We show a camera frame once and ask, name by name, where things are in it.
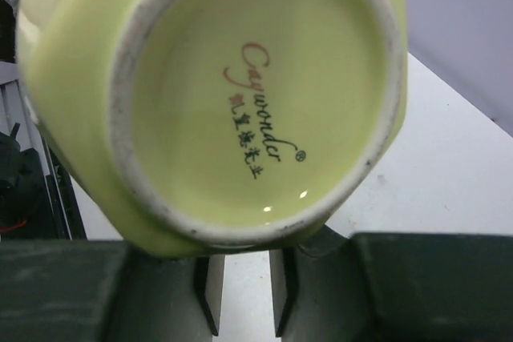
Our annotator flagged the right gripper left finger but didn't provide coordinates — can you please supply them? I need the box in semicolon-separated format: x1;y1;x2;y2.
1;239;224;342

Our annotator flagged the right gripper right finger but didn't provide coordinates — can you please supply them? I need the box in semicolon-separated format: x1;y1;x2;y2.
269;227;512;341

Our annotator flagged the light green mug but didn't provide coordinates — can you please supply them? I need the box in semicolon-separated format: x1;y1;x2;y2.
16;0;407;257

